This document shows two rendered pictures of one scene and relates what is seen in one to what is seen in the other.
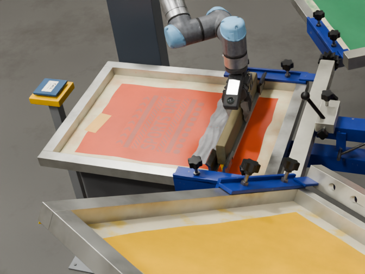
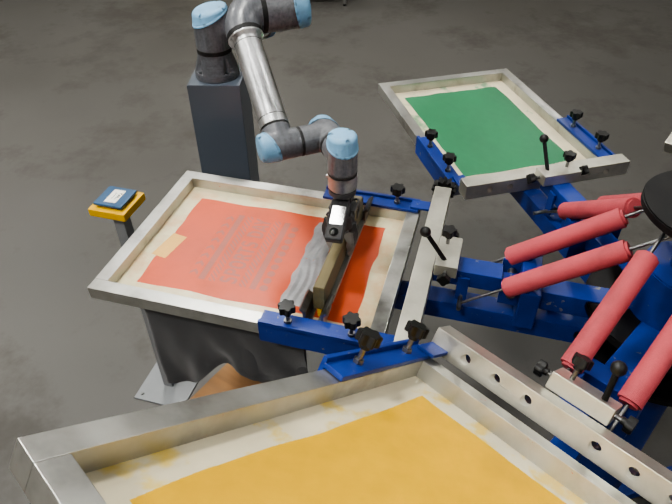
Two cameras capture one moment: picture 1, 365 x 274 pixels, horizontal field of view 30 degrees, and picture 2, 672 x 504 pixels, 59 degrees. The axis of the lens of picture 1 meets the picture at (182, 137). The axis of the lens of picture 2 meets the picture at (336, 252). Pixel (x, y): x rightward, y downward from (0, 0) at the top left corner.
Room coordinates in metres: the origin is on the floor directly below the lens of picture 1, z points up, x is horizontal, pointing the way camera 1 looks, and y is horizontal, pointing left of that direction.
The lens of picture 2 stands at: (0.54, 0.00, 2.08)
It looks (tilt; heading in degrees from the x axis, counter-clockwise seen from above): 40 degrees down; 352
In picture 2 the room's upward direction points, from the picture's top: straight up
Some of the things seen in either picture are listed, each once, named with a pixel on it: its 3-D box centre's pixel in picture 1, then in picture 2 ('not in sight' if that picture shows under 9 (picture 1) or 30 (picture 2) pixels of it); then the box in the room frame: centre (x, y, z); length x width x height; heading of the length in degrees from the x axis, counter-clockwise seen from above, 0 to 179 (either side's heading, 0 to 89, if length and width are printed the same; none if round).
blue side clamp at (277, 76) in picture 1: (265, 80); (371, 205); (2.02, -0.33, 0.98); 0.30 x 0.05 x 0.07; 66
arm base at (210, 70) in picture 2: not in sight; (215, 60); (2.56, 0.11, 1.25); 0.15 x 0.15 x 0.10
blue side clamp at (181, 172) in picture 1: (222, 184); (319, 335); (1.51, -0.10, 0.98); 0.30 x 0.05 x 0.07; 66
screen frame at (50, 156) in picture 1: (178, 120); (267, 249); (1.86, 0.00, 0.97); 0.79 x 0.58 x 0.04; 66
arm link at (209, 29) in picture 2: not in sight; (213, 25); (2.56, 0.11, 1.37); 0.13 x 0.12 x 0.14; 103
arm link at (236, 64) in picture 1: (234, 58); (341, 180); (1.80, -0.20, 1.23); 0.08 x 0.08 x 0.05
